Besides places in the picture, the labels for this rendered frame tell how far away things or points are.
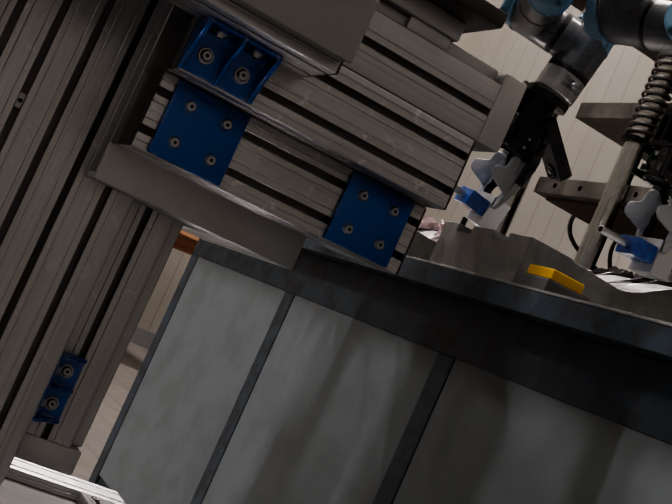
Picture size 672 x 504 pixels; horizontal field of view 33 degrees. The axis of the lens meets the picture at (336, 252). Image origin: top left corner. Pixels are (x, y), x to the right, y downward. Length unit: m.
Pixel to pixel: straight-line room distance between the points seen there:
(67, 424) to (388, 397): 0.61
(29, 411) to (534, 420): 0.66
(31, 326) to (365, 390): 0.73
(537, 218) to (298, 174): 6.18
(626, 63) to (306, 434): 5.71
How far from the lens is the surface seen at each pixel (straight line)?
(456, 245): 1.92
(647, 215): 1.80
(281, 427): 2.15
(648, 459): 1.39
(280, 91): 1.24
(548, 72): 1.94
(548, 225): 7.31
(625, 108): 3.22
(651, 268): 1.74
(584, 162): 7.33
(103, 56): 1.38
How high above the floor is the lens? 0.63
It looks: 4 degrees up
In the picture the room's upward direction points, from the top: 24 degrees clockwise
